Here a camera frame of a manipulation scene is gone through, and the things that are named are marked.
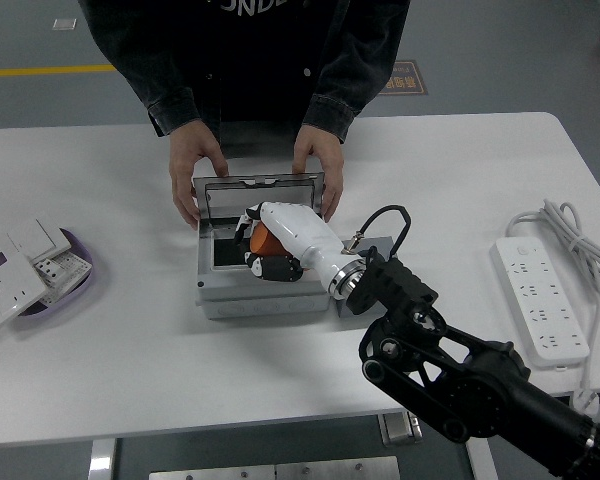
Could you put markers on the person's right hand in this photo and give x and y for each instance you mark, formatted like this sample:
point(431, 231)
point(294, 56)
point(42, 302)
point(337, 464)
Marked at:
point(187, 150)

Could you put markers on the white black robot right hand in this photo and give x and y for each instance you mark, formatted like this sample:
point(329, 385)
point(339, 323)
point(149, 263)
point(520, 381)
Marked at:
point(300, 230)

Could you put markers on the person's left hand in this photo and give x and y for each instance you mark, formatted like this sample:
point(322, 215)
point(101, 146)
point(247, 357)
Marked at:
point(325, 155)

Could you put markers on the orange cylinder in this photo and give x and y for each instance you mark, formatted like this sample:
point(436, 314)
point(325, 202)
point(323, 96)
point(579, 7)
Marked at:
point(265, 242)

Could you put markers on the grey electrical box with lid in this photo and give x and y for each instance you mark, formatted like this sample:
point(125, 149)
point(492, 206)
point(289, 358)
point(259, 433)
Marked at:
point(260, 300)

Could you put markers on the person's right forearm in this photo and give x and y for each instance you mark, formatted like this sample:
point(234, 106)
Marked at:
point(175, 105)

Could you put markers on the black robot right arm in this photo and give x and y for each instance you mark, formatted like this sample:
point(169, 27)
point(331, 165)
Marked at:
point(480, 390)

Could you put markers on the person's left forearm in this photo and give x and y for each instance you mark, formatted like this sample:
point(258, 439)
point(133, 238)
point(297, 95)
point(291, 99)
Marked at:
point(345, 95)

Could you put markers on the grey cube with round hole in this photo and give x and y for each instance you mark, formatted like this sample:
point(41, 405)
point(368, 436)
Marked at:
point(347, 312)

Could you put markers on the person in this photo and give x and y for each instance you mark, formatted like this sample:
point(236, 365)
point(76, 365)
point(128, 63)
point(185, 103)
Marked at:
point(250, 60)

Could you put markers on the brown floor sign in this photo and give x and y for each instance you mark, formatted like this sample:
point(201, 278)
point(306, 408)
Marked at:
point(410, 82)

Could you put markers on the white perforated socket panel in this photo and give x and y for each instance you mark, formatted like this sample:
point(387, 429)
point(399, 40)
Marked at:
point(75, 267)

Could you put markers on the yellow floor tape line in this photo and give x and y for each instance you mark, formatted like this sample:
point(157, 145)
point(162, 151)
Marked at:
point(40, 71)

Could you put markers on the small metal floor plate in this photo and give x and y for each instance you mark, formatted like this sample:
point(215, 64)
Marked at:
point(64, 24)

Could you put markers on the small white socket insert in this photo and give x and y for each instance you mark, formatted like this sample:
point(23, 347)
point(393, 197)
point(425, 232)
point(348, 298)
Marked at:
point(49, 270)

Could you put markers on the purple tray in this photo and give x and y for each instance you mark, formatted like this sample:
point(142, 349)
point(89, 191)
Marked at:
point(75, 295)

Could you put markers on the white table leg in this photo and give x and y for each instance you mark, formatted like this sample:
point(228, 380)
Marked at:
point(101, 462)
point(482, 465)

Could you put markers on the white wall switch plate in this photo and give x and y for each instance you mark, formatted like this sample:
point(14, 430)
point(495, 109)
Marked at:
point(30, 237)

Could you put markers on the grey metal table bracket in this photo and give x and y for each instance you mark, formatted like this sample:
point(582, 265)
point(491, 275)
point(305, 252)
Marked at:
point(392, 430)

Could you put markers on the white wall socket plate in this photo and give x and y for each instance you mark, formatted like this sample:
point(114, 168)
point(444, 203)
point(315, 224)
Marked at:
point(5, 295)

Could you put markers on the metal base plate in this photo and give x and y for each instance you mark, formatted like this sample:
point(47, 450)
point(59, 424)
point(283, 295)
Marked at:
point(280, 471)

